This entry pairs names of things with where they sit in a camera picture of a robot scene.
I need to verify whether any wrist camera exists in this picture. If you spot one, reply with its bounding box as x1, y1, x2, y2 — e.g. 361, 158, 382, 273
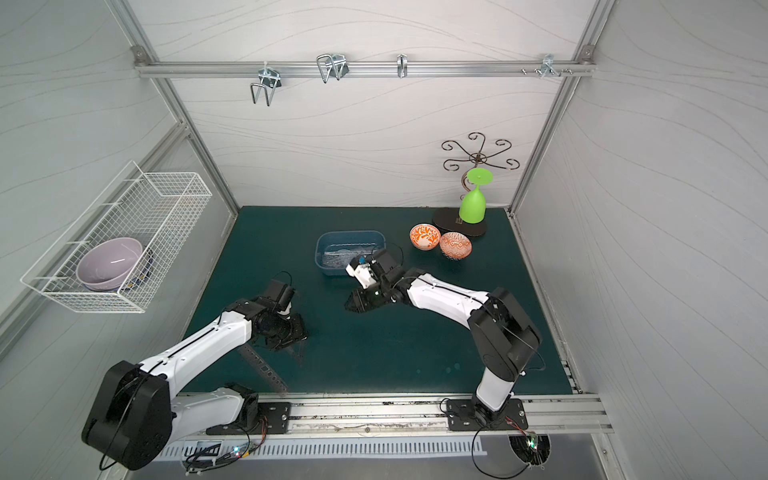
345, 249, 405, 290
264, 271, 296, 316

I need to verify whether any orange patterned bowl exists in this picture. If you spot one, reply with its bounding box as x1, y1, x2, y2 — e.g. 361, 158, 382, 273
439, 232, 473, 261
409, 223, 441, 251

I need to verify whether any purple bowl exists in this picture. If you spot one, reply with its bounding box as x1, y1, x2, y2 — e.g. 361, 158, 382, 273
75, 237, 144, 292

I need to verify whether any dark straight stencil ruler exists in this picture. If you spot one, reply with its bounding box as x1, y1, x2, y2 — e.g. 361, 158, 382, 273
238, 344, 288, 395

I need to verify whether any blue plastic storage box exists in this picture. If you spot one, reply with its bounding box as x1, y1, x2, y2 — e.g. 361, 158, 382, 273
314, 230, 386, 277

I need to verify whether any small clear triangle ruler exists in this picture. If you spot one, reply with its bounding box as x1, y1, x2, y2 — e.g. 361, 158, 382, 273
286, 343, 304, 367

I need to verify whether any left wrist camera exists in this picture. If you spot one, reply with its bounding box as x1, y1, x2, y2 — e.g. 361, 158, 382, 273
264, 271, 296, 316

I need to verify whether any metal double hook left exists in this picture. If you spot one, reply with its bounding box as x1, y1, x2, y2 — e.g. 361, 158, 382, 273
250, 64, 282, 107

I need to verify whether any aluminium top rail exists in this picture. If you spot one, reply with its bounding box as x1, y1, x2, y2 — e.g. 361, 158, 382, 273
136, 59, 597, 79

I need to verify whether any metal double hook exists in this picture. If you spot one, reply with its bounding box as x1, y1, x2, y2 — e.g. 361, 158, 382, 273
316, 53, 349, 84
250, 64, 282, 107

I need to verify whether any green plastic goblet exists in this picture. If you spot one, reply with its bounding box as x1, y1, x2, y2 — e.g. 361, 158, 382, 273
459, 167, 493, 224

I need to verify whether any green table mat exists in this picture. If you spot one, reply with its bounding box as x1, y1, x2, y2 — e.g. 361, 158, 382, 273
188, 206, 572, 395

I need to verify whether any orange patterned bowl right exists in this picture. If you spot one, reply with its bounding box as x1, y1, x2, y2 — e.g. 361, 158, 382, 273
439, 232, 473, 261

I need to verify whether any metal double hook centre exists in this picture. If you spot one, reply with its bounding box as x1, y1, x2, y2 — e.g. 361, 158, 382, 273
316, 53, 349, 84

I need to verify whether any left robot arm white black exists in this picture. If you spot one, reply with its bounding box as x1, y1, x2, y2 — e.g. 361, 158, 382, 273
81, 299, 307, 470

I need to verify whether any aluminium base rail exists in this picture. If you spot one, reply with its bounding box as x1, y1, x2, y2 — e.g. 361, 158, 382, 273
259, 394, 613, 438

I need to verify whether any white wire basket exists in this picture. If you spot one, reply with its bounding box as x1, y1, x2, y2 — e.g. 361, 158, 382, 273
21, 162, 212, 314

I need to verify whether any orange patterned bowl left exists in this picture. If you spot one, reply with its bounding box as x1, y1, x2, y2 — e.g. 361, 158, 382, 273
409, 223, 441, 251

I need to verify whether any round cooling fan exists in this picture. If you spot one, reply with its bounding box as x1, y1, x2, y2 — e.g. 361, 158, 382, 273
508, 432, 551, 466

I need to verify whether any metal single hook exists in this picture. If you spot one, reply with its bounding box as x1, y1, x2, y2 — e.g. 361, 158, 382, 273
396, 54, 408, 79

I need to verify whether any white slotted cable duct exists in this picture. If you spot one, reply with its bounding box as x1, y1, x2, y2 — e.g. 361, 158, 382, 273
155, 435, 487, 462

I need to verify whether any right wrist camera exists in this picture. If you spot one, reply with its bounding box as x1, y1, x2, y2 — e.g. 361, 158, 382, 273
345, 249, 405, 290

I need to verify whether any clear stencil template ruler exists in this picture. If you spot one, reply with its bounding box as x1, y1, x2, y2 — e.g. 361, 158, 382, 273
320, 244, 377, 270

